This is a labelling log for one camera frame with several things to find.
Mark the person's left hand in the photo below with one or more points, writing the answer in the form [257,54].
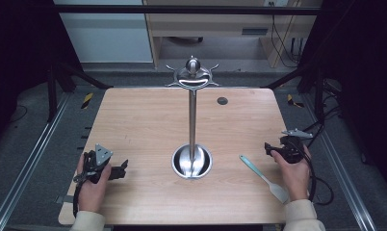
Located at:
[90,194]

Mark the person's right hand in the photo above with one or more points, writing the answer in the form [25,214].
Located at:
[294,179]

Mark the white cabinet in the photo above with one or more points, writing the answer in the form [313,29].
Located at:
[108,35]

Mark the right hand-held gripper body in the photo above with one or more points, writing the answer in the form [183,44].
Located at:
[291,149]

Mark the black horizontal frame bar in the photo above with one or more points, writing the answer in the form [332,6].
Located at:
[182,9]

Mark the round grey table grommet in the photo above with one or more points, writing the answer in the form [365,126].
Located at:
[222,101]

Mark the aluminium floor rail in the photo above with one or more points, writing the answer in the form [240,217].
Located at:
[345,179]
[28,163]

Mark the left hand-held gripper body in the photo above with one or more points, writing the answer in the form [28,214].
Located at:
[100,155]

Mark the black metal frame stand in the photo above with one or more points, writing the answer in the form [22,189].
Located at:
[313,89]
[53,93]

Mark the steel utensil rack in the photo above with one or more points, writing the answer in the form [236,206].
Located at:
[192,128]

